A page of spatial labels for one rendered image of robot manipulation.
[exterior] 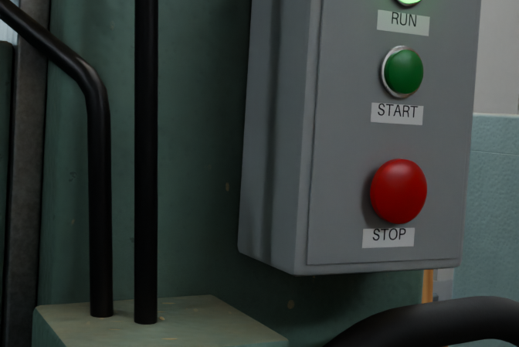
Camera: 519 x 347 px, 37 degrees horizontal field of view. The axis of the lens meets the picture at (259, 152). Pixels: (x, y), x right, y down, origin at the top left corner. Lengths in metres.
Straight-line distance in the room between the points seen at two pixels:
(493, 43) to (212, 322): 2.50
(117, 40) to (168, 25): 0.03
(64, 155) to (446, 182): 0.18
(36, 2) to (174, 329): 0.17
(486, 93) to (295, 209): 2.45
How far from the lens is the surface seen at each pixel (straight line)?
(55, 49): 0.36
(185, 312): 0.36
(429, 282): 2.40
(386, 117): 0.36
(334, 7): 0.34
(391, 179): 0.35
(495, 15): 2.81
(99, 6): 0.36
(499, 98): 2.83
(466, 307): 0.44
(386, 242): 0.37
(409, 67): 0.36
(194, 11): 0.38
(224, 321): 0.34
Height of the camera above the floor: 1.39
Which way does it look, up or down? 3 degrees down
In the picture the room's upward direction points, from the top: 3 degrees clockwise
